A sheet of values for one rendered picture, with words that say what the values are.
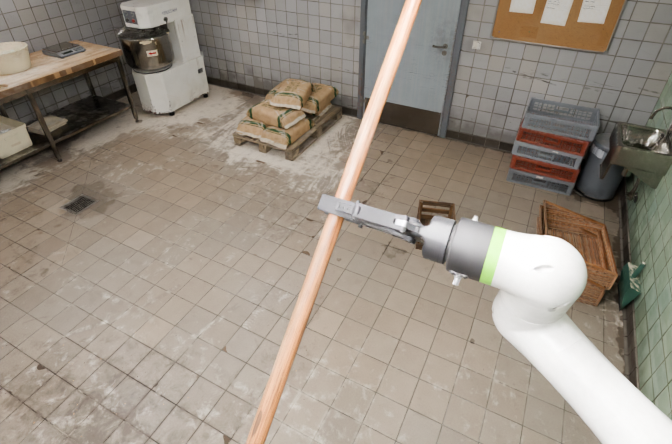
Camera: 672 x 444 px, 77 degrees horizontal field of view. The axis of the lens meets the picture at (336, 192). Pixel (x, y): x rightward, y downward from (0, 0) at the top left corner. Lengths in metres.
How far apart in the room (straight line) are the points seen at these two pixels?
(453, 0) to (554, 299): 4.18
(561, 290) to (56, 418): 2.85
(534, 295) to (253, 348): 2.44
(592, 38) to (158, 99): 4.76
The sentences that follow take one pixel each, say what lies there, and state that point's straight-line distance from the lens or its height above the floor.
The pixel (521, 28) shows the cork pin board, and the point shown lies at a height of 1.31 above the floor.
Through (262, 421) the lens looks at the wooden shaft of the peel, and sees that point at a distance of 0.80.
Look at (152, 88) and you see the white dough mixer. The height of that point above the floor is 0.40.
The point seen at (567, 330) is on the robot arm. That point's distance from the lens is 0.78.
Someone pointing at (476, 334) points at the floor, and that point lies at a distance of 3.12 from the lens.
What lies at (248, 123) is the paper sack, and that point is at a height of 0.28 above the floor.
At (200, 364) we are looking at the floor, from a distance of 2.98.
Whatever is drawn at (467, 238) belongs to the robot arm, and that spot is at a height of 2.00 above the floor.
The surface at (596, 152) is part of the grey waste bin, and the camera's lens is 4.50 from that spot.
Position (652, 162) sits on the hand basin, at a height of 0.81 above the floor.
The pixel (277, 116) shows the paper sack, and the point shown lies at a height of 0.43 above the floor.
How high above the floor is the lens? 2.44
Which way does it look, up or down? 36 degrees down
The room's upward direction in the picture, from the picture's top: straight up
